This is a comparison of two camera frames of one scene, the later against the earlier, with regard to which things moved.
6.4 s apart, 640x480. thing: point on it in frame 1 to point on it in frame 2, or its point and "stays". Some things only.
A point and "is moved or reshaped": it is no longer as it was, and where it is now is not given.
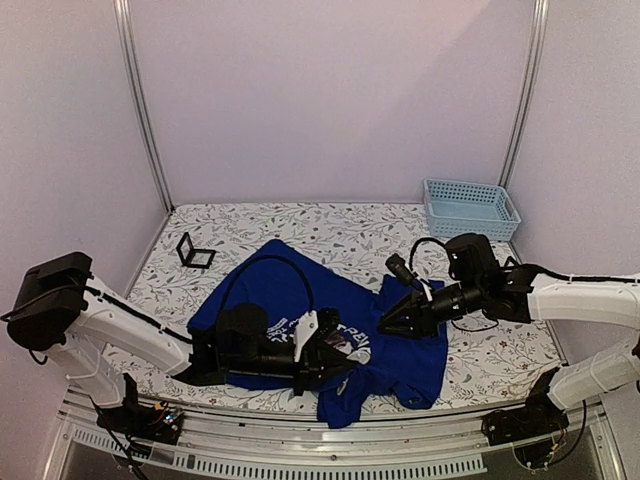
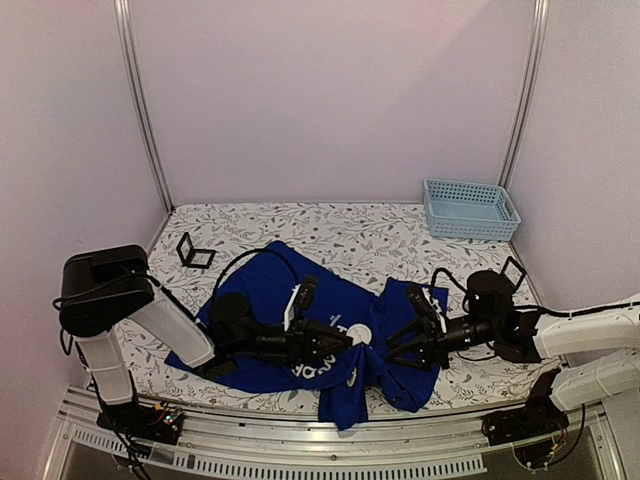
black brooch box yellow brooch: x=194 y=257 stays
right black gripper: x=423 y=322 to x=434 y=348
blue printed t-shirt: x=403 y=327 is moved or reshaped
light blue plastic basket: x=456 y=208 stays
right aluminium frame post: x=529 y=91 stays
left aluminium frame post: x=137 y=98 stays
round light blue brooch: x=362 y=356 to x=359 y=333
